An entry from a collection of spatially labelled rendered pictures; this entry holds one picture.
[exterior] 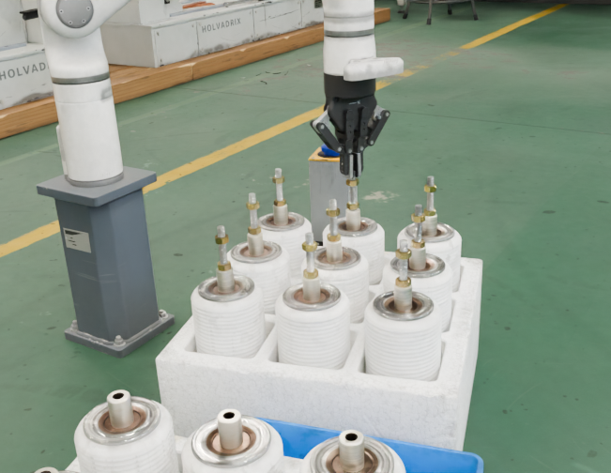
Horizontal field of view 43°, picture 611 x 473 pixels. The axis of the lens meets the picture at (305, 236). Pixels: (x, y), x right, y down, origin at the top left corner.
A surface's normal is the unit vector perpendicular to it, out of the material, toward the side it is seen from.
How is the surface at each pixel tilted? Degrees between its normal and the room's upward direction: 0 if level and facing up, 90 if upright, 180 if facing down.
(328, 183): 90
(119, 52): 90
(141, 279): 90
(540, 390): 0
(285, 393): 90
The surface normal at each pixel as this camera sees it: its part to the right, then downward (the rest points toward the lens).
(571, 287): -0.04, -0.92
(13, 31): 0.84, 0.18
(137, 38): -0.54, 0.36
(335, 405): -0.28, 0.39
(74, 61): 0.06, -0.75
